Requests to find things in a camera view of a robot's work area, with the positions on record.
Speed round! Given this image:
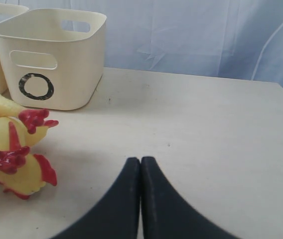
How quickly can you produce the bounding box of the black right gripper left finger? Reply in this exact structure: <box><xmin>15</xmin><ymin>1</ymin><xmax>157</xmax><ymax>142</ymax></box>
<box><xmin>54</xmin><ymin>157</ymin><xmax>141</xmax><ymax>239</ymax></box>

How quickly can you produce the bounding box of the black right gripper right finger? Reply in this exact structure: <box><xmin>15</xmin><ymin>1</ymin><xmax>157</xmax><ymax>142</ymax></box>
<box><xmin>141</xmin><ymin>156</ymin><xmax>236</xmax><ymax>239</ymax></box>

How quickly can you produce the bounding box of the yellow rubber chicken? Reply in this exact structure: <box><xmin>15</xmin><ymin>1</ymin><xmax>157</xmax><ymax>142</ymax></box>
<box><xmin>0</xmin><ymin>117</ymin><xmax>59</xmax><ymax>151</ymax></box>
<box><xmin>0</xmin><ymin>94</ymin><xmax>59</xmax><ymax>174</ymax></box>
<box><xmin>0</xmin><ymin>154</ymin><xmax>57</xmax><ymax>200</ymax></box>

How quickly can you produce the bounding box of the cream bin marked O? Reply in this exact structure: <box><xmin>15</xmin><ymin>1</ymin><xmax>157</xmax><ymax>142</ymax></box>
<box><xmin>0</xmin><ymin>8</ymin><xmax>107</xmax><ymax>111</ymax></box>

